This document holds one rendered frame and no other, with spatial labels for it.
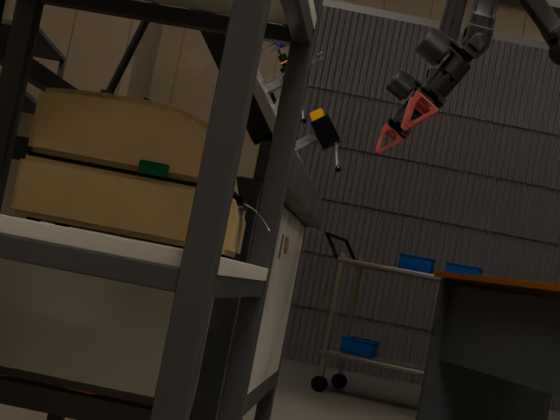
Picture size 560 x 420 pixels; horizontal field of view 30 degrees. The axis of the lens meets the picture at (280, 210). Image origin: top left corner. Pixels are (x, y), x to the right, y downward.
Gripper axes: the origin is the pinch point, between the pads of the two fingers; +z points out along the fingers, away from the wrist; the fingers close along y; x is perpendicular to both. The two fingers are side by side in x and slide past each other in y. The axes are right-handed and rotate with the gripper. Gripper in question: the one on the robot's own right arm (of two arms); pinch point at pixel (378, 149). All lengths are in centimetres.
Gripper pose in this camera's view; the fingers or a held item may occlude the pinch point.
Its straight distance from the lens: 290.7
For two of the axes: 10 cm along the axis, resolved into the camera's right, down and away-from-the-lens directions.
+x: 7.6, 6.5, -0.1
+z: -6.5, 7.6, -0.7
